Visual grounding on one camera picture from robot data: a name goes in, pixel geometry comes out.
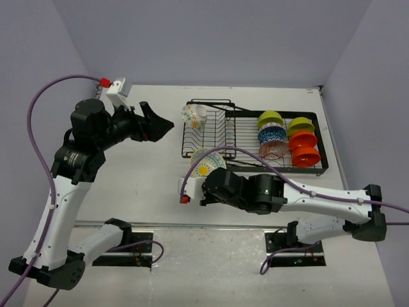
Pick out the black wire dish rack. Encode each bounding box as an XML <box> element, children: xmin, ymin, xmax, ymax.
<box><xmin>181</xmin><ymin>99</ymin><xmax>329</xmax><ymax>176</ymax></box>

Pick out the lime green bowl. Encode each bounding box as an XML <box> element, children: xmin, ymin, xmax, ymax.
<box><xmin>258</xmin><ymin>110</ymin><xmax>284</xmax><ymax>129</ymax></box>
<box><xmin>287</xmin><ymin>117</ymin><xmax>315</xmax><ymax>137</ymax></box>

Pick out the orange bowl rear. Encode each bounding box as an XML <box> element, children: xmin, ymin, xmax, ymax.
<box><xmin>289</xmin><ymin>130</ymin><xmax>318</xmax><ymax>151</ymax></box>

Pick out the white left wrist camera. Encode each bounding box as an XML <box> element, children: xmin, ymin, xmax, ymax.
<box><xmin>106</xmin><ymin>77</ymin><xmax>132</xmax><ymax>111</ymax></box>

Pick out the yellow sun pattern bowl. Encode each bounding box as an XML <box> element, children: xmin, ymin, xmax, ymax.
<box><xmin>190</xmin><ymin>148</ymin><xmax>227</xmax><ymax>178</ymax></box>

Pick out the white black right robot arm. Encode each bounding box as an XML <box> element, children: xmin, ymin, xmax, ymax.
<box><xmin>200</xmin><ymin>168</ymin><xmax>387</xmax><ymax>251</ymax></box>

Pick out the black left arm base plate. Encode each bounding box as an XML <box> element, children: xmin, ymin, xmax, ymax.
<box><xmin>92</xmin><ymin>243</ymin><xmax>153</xmax><ymax>268</ymax></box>

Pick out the blue white patterned bowl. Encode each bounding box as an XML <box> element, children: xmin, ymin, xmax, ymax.
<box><xmin>258</xmin><ymin>125</ymin><xmax>286</xmax><ymax>145</ymax></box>

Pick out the orange bowl front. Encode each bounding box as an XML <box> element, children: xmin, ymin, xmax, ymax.
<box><xmin>292</xmin><ymin>146</ymin><xmax>321</xmax><ymax>168</ymax></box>

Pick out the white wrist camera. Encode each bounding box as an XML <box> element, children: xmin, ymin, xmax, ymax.
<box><xmin>178</xmin><ymin>177</ymin><xmax>206</xmax><ymax>204</ymax></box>
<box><xmin>106</xmin><ymin>77</ymin><xmax>132</xmax><ymax>111</ymax></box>

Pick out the orange bowl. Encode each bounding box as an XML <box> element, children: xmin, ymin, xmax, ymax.
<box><xmin>289</xmin><ymin>130</ymin><xmax>318</xmax><ymax>151</ymax></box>
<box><xmin>292</xmin><ymin>146</ymin><xmax>321</xmax><ymax>168</ymax></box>

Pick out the red pink patterned bowl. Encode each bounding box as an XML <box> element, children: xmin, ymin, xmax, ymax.
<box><xmin>259</xmin><ymin>140</ymin><xmax>289</xmax><ymax>160</ymax></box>

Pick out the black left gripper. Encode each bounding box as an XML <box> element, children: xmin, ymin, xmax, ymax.
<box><xmin>95</xmin><ymin>99</ymin><xmax>174</xmax><ymax>150</ymax></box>

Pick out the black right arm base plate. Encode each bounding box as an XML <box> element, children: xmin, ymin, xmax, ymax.
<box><xmin>265</xmin><ymin>228</ymin><xmax>327</xmax><ymax>268</ymax></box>

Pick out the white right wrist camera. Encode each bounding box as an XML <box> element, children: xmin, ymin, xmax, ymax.
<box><xmin>178</xmin><ymin>177</ymin><xmax>206</xmax><ymax>204</ymax></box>

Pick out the white floral leaf bowl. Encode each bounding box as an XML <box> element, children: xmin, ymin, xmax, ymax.
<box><xmin>181</xmin><ymin>104</ymin><xmax>207</xmax><ymax>132</ymax></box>

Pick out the lime green bowl right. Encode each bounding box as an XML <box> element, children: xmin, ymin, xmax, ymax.
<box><xmin>287</xmin><ymin>117</ymin><xmax>315</xmax><ymax>137</ymax></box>

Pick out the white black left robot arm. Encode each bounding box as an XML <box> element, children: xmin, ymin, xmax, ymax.
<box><xmin>9</xmin><ymin>98</ymin><xmax>174</xmax><ymax>290</ymax></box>

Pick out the lime green bowl left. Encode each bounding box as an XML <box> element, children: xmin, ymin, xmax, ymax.
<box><xmin>258</xmin><ymin>110</ymin><xmax>284</xmax><ymax>129</ymax></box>

